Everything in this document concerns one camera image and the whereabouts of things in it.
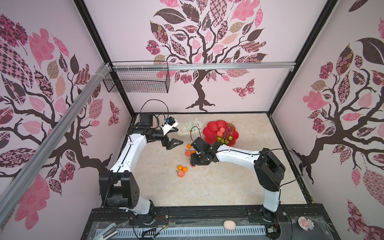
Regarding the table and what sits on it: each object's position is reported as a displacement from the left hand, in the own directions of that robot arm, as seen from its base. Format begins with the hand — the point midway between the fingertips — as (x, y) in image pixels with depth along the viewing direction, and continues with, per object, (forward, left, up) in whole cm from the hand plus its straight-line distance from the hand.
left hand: (178, 137), depth 79 cm
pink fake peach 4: (-13, -1, -19) cm, 23 cm away
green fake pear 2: (+10, -28, -20) cm, 36 cm away
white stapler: (-40, +31, -20) cm, 55 cm away
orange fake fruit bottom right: (-10, -3, -20) cm, 23 cm away
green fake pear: (+12, -26, -20) cm, 35 cm away
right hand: (-6, -8, -16) cm, 19 cm away
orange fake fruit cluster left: (-7, -8, -4) cm, 12 cm away
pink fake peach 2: (+16, -27, -19) cm, 36 cm away
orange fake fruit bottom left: (-8, 0, -21) cm, 23 cm away
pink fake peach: (+20, -29, -19) cm, 40 cm away
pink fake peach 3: (0, -5, -18) cm, 19 cm away
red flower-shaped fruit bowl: (+15, -34, -19) cm, 42 cm away
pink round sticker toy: (-38, -61, -17) cm, 74 cm away
